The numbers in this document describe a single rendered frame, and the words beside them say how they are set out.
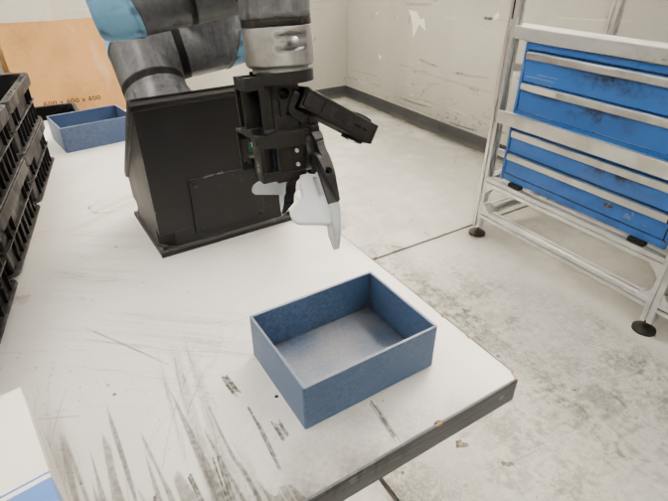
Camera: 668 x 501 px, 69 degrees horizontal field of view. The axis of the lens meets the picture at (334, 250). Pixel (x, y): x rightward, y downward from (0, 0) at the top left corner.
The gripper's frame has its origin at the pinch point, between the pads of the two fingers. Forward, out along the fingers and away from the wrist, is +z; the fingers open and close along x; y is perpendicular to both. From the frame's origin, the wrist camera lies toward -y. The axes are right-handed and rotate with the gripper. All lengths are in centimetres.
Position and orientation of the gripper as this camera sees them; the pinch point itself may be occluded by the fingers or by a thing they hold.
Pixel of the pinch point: (312, 229)
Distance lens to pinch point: 63.4
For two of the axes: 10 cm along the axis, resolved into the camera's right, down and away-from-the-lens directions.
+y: -8.6, 2.7, -4.2
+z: 0.6, 9.0, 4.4
